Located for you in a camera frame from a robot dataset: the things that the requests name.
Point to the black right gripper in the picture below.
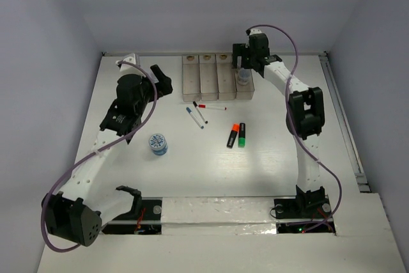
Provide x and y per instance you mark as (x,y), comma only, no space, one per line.
(241,49)

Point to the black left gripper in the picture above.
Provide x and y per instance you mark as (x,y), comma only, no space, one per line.
(163,82)

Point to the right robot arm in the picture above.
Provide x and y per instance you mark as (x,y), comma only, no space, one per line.
(305,118)

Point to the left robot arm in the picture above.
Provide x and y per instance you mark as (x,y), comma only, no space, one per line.
(84,200)

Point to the blue capped white marker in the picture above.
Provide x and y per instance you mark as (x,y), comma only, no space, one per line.
(194,118)

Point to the red capped white marker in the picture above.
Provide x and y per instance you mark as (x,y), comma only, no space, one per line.
(214,107)

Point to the clear four-compartment organizer tray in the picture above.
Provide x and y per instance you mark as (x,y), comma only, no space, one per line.
(211,77)

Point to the black capped white marker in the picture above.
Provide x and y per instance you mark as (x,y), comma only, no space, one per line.
(199,112)

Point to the blue cleaning gel jar front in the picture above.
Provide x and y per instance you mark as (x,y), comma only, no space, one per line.
(158,144)

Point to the green highlighter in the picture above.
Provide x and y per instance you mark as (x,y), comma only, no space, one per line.
(242,135)

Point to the orange highlighter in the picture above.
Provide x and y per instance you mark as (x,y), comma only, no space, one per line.
(232,136)

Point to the white foam front board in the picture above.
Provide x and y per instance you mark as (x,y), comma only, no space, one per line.
(239,235)

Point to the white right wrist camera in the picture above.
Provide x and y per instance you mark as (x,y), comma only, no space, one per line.
(253,31)

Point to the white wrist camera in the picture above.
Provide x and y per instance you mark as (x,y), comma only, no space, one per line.
(253,31)
(128,61)

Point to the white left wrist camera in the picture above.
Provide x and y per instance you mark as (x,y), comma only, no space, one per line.
(128,61)

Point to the metal rail right side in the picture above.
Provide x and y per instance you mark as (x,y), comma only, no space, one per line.
(351,148)

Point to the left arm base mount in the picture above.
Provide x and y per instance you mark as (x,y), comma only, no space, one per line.
(146,222)

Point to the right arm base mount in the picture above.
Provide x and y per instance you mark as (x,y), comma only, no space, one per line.
(290,219)

